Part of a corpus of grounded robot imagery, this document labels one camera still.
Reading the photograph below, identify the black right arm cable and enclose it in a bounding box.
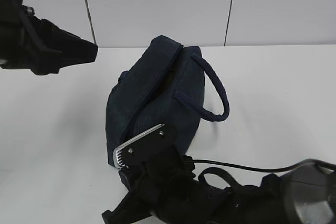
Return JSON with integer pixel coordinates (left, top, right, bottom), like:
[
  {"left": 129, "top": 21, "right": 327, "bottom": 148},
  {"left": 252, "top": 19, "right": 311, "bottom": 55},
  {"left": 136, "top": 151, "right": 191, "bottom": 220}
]
[{"left": 183, "top": 155, "right": 336, "bottom": 174}]

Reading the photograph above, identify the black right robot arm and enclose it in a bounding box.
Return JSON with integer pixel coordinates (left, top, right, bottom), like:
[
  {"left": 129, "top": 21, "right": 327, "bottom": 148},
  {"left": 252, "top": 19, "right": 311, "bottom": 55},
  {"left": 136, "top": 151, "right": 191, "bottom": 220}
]
[{"left": 102, "top": 147, "right": 335, "bottom": 223}]

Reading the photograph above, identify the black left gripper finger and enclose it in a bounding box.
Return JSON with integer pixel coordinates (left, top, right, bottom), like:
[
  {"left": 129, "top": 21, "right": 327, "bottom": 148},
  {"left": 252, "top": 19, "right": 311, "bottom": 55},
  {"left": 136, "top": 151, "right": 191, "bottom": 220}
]
[{"left": 40, "top": 19, "right": 98, "bottom": 73}]

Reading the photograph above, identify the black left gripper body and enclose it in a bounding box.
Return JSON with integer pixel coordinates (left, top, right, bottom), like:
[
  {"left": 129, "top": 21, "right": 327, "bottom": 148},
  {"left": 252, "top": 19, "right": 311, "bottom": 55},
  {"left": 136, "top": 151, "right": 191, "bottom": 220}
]
[{"left": 0, "top": 0, "right": 43, "bottom": 75}]

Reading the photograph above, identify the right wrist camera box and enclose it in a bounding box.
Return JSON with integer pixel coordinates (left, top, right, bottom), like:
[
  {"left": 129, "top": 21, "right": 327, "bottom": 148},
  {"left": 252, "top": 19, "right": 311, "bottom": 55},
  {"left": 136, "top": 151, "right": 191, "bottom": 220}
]
[{"left": 113, "top": 124, "right": 177, "bottom": 169}]

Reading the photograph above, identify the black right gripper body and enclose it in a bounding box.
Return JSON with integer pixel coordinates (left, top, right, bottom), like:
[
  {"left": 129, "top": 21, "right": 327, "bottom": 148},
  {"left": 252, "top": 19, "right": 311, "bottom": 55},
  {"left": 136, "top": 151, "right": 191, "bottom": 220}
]
[{"left": 102, "top": 146, "right": 228, "bottom": 223}]

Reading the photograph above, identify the dark blue lunch bag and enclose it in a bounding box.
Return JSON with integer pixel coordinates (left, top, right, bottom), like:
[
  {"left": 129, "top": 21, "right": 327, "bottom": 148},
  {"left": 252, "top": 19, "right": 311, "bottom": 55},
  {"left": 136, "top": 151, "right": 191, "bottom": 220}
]
[{"left": 106, "top": 35, "right": 230, "bottom": 190}]

